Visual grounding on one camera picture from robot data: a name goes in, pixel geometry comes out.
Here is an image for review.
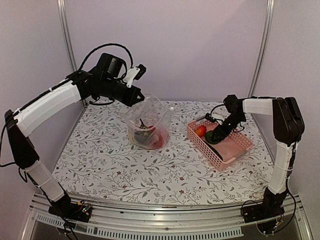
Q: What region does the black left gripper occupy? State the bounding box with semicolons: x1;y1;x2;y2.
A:
100;77;146;107

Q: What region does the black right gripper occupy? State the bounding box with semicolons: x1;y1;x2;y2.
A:
211;113;246;141

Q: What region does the green toy lime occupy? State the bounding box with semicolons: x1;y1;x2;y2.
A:
204;130;221;145

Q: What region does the green toy cucumber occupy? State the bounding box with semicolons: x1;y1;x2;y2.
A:
209;145;224;161

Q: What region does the orange red toy mango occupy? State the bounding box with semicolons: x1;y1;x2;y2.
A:
194;125;207;138

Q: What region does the clear zip top bag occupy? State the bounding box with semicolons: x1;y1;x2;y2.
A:
121;93;175;150

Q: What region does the purple toy eggplant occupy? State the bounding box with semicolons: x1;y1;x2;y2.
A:
133;129;154;147

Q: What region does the yellow toy fruit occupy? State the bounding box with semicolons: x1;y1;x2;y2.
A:
127;133;135;144

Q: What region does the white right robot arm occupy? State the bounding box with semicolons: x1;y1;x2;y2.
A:
205;94;305;197

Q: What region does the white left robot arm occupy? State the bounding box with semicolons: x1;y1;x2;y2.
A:
5;53;147;217

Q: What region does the pink perforated plastic basket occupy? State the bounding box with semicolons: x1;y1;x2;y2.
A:
186;116;254;172

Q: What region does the floral patterned table mat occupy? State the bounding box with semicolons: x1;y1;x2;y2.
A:
53;101;274;205

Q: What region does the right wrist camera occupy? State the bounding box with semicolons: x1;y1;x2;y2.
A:
204;113;225;125

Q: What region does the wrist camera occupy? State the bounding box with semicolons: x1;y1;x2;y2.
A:
204;113;225;125
123;64;147;88

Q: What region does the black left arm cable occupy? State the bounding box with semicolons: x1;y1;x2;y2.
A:
77;43;135;71

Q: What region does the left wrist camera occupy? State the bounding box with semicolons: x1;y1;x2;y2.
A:
123;64;147;88

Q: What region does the front aluminium rail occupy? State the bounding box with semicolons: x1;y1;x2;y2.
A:
20;193;314;240

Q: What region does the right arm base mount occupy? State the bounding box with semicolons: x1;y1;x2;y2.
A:
240;189;287;223

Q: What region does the aluminium frame post left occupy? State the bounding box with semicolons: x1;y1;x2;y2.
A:
56;0;87;106

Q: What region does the aluminium frame post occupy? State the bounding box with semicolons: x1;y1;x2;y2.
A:
56;0;87;106
247;0;275;97

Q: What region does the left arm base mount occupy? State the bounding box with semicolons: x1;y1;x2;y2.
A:
48;194;93;223

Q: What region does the aluminium frame post right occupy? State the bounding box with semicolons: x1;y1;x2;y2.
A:
247;0;275;97

